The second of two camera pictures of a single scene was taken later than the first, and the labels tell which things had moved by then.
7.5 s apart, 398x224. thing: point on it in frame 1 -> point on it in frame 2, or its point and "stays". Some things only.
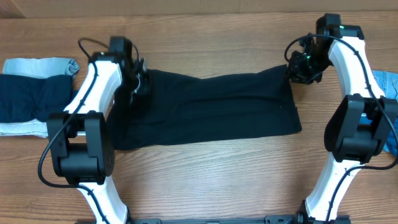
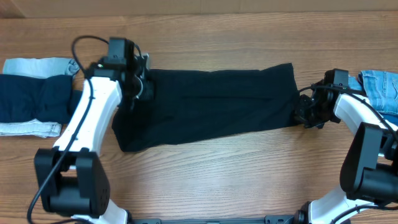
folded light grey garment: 39,66 stays
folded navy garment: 25,99 stays
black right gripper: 301,70 -> 306,109
